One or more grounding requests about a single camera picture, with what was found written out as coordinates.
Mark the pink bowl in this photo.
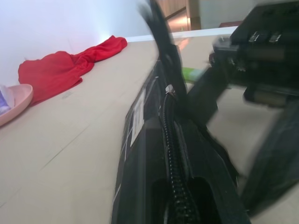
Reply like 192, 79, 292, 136
0, 84, 34, 127

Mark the green highlighter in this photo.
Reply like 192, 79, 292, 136
182, 67, 204, 83

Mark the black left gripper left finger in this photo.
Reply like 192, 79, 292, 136
111, 116, 175, 224

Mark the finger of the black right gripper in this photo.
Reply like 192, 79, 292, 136
240, 101, 299, 217
186, 66, 232, 128

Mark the brown wooden door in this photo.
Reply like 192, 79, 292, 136
161, 0, 202, 32

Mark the red cloth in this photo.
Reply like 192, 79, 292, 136
18, 35, 128, 107

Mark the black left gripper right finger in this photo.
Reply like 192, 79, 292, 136
177, 120, 252, 224

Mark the purple and white wrapper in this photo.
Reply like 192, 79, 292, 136
0, 84, 16, 115

